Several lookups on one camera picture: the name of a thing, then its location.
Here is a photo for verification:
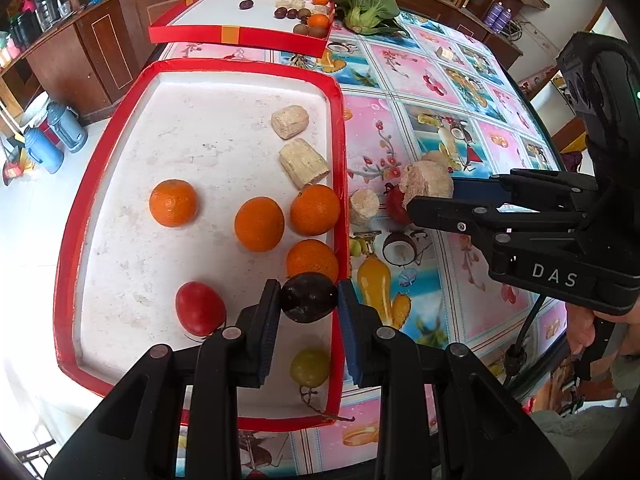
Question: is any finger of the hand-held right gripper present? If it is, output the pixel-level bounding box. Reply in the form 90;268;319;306
451;168;601;211
406;195;588;246

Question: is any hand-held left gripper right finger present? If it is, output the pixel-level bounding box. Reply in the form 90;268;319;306
336;279;573;480

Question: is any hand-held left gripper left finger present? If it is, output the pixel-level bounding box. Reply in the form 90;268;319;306
44;279;282;480

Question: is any large red-rimmed white tray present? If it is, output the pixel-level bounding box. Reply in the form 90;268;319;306
52;57;351;433

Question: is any person's right hand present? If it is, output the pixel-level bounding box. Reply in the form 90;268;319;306
566;302;598;357

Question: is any red tomato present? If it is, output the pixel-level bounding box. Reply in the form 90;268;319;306
385;185;413;225
175;281;227;338

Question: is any yellow-green round fruit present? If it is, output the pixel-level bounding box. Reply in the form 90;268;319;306
290;347;332;391

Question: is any printed fruit tablecloth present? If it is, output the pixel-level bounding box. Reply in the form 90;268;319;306
160;7;571;480

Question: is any person's grey garment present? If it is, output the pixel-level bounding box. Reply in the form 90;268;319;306
530;400;640;480

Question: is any green bok choy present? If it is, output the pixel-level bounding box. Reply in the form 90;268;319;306
326;0;408;37

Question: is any blue kettle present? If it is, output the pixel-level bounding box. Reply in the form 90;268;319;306
22;126;66;175

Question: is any grey-blue kettle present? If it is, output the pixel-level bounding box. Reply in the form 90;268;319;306
46;101;88;155

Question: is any small red-rimmed white tray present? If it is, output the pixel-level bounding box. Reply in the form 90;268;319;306
148;0;337;58

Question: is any black cable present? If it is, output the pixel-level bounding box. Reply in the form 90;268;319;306
502;294;548;388

